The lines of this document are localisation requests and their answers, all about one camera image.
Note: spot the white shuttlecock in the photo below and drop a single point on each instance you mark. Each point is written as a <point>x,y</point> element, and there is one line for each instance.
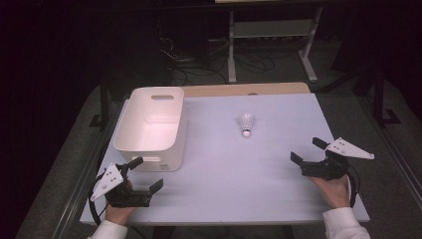
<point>246,122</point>

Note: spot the person's left hand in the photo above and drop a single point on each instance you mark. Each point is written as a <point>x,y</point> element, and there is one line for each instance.
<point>117,214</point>

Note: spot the black metal stand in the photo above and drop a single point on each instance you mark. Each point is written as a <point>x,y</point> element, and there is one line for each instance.
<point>379,96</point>
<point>104,99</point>

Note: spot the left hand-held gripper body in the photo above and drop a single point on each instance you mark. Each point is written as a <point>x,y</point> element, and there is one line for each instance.
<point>112,181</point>

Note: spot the white plastic storage bin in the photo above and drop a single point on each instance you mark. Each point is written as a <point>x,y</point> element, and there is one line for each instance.
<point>149,129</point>

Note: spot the white metal desk frame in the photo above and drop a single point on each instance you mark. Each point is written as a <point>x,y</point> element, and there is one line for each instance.
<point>231,49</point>

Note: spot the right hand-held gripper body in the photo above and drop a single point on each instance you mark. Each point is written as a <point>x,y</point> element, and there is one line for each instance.
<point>326,167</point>

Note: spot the person's right hand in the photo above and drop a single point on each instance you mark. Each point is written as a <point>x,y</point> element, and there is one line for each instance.
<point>331,192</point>

